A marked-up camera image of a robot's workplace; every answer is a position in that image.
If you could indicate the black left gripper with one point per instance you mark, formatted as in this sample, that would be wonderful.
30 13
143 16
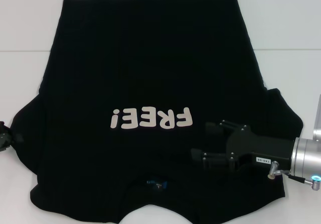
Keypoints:
5 139

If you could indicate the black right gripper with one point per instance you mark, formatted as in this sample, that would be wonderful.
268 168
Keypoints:
263 148

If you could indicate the black shirt with FREE print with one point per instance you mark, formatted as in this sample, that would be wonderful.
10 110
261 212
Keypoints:
150 70

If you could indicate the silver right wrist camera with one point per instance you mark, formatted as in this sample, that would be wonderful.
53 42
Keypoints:
318 118

